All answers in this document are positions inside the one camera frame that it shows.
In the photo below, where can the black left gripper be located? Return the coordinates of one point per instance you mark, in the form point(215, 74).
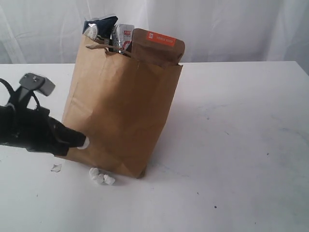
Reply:
point(30, 130)

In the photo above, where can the single white candy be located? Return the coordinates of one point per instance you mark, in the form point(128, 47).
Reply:
point(85, 144)

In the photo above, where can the white pebble cluster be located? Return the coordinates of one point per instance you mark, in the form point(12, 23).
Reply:
point(100, 178)

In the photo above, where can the spaghetti package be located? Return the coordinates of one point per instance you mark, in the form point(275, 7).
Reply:
point(100, 30)

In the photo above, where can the small blue white packet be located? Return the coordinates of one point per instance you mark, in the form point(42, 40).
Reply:
point(121, 37)

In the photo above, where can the brown kraft pouch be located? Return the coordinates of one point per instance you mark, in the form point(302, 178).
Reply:
point(155, 48)

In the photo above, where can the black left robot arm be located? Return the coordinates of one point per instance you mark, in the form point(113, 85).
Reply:
point(5, 123)

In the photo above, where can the brown paper bag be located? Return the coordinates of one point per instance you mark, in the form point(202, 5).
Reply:
point(121, 105)

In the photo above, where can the small clear plastic scrap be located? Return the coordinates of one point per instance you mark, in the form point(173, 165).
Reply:
point(56, 168)

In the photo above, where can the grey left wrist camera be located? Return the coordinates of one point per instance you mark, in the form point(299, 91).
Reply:
point(30, 83)

